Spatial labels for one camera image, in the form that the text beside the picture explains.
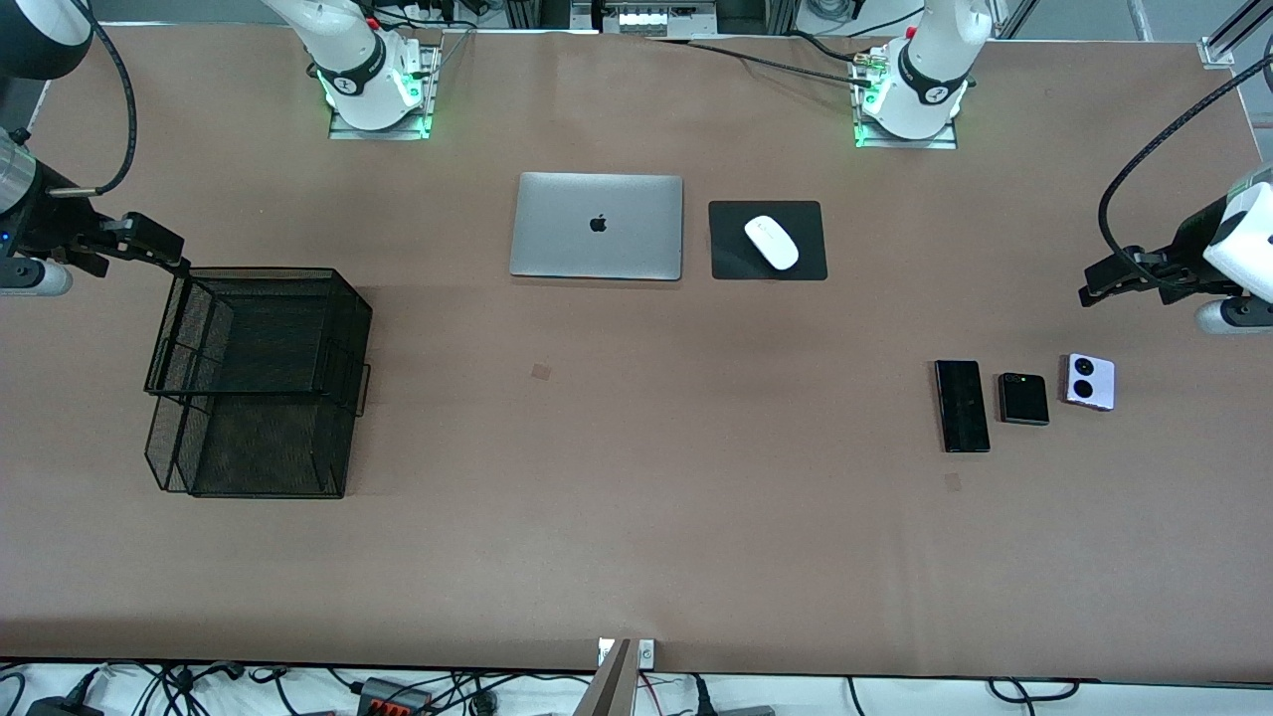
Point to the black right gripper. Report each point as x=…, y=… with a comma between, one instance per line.
x=40, y=225

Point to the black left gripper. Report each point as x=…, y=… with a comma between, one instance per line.
x=1185, y=251

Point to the lilac flip phone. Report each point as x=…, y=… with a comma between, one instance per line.
x=1087, y=383

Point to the black flip phone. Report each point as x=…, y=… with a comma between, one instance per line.
x=1023, y=400

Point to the long black smartphone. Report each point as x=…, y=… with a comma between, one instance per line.
x=962, y=408

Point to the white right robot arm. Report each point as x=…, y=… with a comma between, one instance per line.
x=363, y=70

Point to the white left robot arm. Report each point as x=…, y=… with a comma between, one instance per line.
x=925, y=70

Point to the white computer mouse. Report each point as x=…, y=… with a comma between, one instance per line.
x=772, y=243

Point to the black mouse pad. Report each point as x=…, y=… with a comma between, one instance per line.
x=731, y=249

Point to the silver closed laptop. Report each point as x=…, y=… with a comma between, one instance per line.
x=557, y=219

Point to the black power adapter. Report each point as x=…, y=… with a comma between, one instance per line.
x=60, y=708

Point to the black power strip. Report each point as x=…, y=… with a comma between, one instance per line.
x=393, y=696

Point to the control box with connectors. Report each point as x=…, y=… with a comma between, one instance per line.
x=646, y=18

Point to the large paper table cover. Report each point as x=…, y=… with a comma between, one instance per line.
x=636, y=547

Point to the aluminium frame profile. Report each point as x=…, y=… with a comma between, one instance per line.
x=1218, y=50

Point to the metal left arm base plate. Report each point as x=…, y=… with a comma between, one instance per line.
x=905, y=143

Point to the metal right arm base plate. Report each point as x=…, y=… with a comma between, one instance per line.
x=378, y=132

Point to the white post bracket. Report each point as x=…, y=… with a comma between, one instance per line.
x=646, y=652

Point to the grey camera post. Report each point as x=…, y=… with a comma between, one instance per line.
x=609, y=686

